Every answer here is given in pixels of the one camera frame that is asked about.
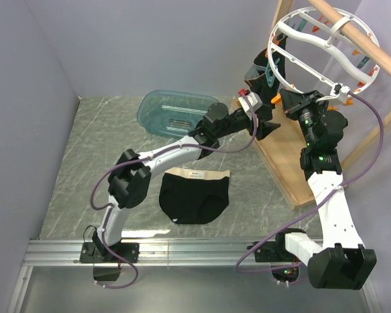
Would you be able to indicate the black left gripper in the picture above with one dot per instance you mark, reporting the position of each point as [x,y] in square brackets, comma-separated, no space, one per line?
[264,128]

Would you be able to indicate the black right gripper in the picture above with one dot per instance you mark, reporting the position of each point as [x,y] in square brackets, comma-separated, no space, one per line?
[292,100]

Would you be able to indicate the white round clip hanger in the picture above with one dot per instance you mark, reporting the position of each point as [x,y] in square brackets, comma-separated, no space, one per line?
[305,30]

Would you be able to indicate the black underwear beige waistband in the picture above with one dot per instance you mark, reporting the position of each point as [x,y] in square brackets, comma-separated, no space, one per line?
[194,197]

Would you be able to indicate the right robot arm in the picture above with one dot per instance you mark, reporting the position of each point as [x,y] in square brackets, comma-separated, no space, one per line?
[341,261]

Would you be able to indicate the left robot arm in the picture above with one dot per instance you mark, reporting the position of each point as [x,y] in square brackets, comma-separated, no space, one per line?
[130,178]

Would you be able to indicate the orange hanger clip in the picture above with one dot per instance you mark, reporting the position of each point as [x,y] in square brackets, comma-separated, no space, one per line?
[348,102]
[277,99]

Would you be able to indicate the teal hanger clip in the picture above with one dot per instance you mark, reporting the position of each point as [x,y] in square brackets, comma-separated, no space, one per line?
[269,74]

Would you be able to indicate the black hanging underwear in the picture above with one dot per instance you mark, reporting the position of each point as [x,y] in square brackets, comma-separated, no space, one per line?
[260,77]

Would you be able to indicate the teal transparent plastic bin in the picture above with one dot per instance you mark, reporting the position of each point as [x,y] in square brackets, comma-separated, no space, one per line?
[171,113]

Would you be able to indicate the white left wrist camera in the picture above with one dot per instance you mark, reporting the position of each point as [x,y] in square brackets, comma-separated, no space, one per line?
[249,101]

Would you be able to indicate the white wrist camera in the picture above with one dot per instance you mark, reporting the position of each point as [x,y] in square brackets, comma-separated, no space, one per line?
[249,101]
[338,94]

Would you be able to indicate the wooden drying rack frame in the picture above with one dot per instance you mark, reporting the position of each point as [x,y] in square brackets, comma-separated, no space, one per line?
[280,150]

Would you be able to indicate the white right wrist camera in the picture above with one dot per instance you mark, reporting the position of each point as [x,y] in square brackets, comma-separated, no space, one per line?
[338,94]

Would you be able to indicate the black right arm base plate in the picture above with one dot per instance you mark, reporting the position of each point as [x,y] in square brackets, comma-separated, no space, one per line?
[267,253]

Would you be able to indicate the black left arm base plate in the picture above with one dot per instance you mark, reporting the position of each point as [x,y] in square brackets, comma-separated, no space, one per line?
[90,253]

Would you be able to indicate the aluminium mounting rail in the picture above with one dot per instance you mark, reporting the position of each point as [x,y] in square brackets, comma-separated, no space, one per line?
[175,275]

